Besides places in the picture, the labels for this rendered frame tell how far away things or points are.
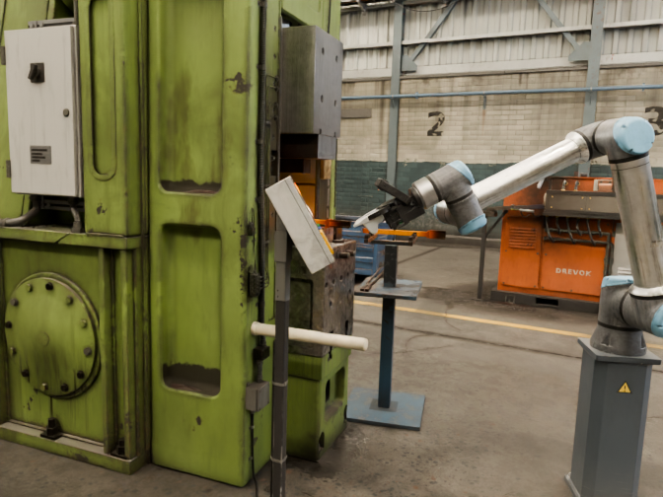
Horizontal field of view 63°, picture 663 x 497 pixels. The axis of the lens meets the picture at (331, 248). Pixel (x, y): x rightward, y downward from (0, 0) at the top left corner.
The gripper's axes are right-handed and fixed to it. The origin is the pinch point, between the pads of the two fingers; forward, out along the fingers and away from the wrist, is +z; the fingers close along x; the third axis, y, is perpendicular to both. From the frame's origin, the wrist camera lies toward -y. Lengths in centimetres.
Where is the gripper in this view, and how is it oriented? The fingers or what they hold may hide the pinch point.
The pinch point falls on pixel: (356, 222)
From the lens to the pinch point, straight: 165.4
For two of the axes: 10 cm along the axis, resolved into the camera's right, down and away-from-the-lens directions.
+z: -8.8, 4.8, 0.1
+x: -0.6, -1.4, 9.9
